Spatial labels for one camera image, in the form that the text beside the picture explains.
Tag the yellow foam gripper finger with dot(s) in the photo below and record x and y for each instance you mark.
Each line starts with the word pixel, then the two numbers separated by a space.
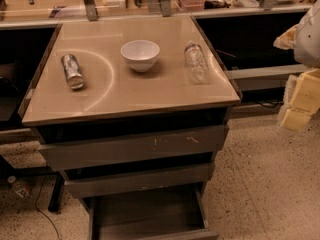
pixel 301 100

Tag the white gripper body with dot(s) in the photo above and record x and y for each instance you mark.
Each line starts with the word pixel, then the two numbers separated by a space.
pixel 308 42

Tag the grey bottom drawer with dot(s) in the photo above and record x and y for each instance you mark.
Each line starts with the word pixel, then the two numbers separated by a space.
pixel 172 213

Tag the grey drawer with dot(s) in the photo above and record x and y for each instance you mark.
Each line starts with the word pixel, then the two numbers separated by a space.
pixel 139 181
pixel 131 148
pixel 172 213

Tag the grey top drawer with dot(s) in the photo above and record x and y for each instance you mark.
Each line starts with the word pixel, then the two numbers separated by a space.
pixel 131 148

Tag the grey middle drawer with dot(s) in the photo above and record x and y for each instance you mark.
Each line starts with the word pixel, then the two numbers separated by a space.
pixel 139 181

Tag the drawer cabinet with beige top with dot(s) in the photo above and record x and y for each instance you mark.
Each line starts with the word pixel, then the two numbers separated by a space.
pixel 117 101

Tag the grey horizontal beam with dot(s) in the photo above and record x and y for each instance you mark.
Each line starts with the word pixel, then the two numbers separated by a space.
pixel 264 78

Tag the clear plastic bottle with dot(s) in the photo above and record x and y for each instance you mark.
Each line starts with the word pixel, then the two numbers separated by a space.
pixel 196 63

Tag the white ceramic bowl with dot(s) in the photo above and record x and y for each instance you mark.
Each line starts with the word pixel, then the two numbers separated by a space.
pixel 140 55

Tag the silver metal can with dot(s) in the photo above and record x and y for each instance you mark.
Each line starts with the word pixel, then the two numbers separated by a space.
pixel 74 78

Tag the black table leg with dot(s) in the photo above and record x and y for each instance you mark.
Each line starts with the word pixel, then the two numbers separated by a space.
pixel 54 202

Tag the small bottle on floor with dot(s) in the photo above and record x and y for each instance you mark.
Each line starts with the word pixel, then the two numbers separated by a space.
pixel 19 187

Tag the grey metal post left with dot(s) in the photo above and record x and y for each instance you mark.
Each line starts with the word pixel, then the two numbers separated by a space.
pixel 91 11

